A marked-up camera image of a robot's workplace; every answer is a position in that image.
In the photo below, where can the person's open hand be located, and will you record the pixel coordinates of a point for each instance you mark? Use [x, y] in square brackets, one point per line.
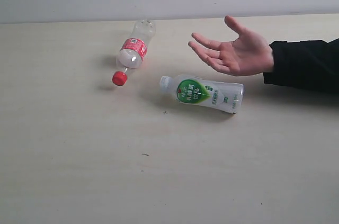
[249, 54]

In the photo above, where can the white bottle green leaf label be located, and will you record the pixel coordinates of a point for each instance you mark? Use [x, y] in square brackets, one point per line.
[187, 89]

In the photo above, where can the clear bottle red label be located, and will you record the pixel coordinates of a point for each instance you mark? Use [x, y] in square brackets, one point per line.
[133, 50]

